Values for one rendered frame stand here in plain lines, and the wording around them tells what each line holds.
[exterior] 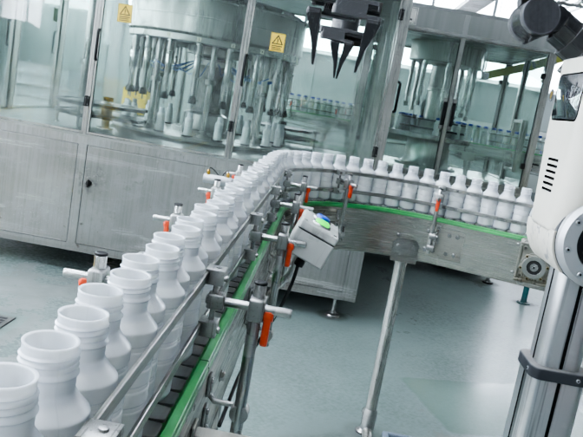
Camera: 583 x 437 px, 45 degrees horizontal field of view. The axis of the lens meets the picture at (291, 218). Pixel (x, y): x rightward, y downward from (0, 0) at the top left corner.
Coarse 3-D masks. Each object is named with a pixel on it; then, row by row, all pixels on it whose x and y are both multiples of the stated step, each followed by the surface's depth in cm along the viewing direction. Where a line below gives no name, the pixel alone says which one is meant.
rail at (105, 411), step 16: (256, 208) 141; (224, 256) 101; (240, 256) 128; (208, 272) 88; (224, 288) 108; (176, 320) 70; (160, 336) 64; (192, 336) 84; (144, 352) 59; (144, 368) 59; (176, 368) 76; (128, 384) 54; (160, 384) 69; (112, 400) 50; (96, 416) 47; (144, 416) 63
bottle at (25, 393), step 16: (0, 368) 40; (16, 368) 41; (32, 368) 41; (0, 384) 41; (16, 384) 41; (32, 384) 39; (0, 400) 38; (16, 400) 38; (32, 400) 39; (0, 416) 38; (16, 416) 38; (32, 416) 39; (0, 432) 38; (16, 432) 38; (32, 432) 40
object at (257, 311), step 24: (240, 168) 222; (288, 240) 133; (96, 264) 89; (288, 264) 134; (216, 288) 89; (264, 288) 88; (264, 312) 89; (288, 312) 89; (264, 336) 89; (240, 384) 90; (240, 408) 91; (96, 432) 44; (120, 432) 45; (240, 432) 92
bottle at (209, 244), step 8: (192, 216) 97; (200, 216) 96; (208, 216) 96; (216, 216) 97; (208, 224) 97; (216, 224) 98; (208, 232) 97; (208, 240) 97; (208, 248) 96; (216, 248) 97; (208, 256) 96; (216, 256) 97; (208, 264) 97; (208, 288) 98; (200, 304) 97; (200, 312) 98
